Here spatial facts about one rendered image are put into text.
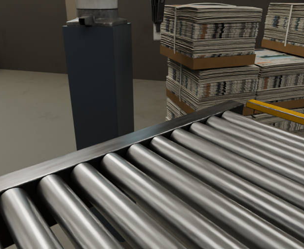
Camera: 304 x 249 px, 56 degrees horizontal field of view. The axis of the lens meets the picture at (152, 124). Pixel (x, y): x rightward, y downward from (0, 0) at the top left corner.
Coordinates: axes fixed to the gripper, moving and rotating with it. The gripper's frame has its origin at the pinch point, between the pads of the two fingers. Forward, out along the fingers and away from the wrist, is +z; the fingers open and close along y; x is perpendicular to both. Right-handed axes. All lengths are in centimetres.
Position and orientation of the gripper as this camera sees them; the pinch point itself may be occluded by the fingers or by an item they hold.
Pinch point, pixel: (157, 31)
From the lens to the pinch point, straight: 128.3
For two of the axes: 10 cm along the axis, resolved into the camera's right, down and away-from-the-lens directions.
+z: 0.0, 9.1, 4.1
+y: -3.1, -3.9, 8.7
